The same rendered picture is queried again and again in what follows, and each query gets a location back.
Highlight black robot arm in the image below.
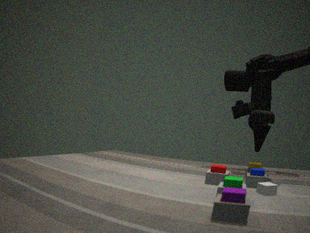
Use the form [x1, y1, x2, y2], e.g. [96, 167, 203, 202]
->
[224, 46, 310, 119]

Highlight red button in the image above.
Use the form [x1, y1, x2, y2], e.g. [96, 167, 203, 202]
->
[205, 165, 229, 185]

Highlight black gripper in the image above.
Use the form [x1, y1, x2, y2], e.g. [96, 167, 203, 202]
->
[248, 91, 275, 152]

